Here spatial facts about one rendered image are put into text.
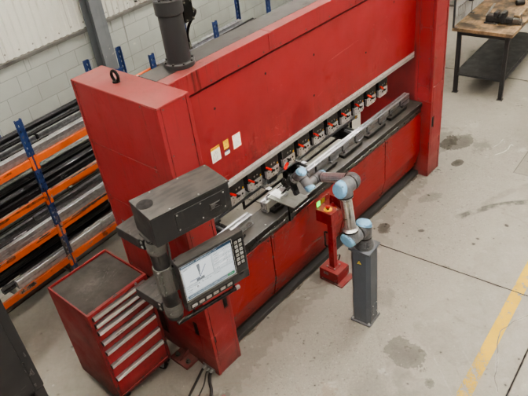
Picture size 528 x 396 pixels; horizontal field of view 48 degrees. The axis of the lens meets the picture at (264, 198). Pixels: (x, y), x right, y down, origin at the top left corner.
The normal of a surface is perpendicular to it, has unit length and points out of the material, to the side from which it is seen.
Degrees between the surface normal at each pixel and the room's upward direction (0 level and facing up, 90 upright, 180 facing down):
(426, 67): 90
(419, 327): 0
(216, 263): 90
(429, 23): 90
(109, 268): 0
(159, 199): 0
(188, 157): 90
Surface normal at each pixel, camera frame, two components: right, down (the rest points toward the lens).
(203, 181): -0.11, -0.81
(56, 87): 0.80, 0.27
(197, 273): 0.61, 0.40
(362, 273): -0.59, 0.52
